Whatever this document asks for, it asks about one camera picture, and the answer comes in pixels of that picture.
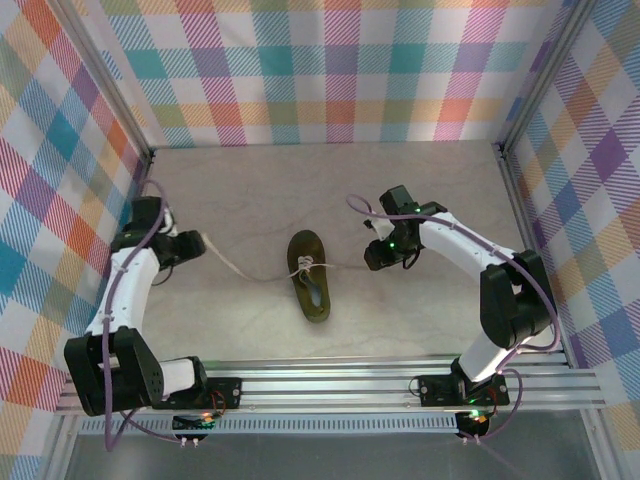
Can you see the aluminium table edge rail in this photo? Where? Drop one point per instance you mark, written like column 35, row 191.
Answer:
column 143, row 175
column 525, row 225

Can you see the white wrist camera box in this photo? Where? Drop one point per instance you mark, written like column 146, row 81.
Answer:
column 169, row 222
column 382, row 229

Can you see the aluminium frame leg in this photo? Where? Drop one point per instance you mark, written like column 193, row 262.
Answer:
column 600, row 450
column 60, row 450

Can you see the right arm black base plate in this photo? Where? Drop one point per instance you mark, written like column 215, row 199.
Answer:
column 435, row 390

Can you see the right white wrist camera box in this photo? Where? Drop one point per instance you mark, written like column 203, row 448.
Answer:
column 382, row 229

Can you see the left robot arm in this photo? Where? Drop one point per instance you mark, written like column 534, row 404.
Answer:
column 125, row 285

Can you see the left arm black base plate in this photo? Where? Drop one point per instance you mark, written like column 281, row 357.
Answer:
column 230, row 392

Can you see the aluminium frame post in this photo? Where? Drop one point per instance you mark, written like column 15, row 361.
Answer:
column 541, row 75
column 107, row 80

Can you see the white shoelace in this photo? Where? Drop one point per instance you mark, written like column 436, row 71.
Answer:
column 305, row 261

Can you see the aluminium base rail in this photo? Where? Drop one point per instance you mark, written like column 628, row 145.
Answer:
column 325, row 387

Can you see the olive green shoe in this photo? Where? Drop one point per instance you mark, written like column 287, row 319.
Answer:
column 310, row 300

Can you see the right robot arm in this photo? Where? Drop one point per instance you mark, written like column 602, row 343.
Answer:
column 460, row 245

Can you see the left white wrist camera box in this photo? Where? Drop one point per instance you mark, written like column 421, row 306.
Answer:
column 169, row 222

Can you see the plaid backdrop cloth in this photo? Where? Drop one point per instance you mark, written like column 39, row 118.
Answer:
column 40, row 175
column 600, row 200
column 320, row 75

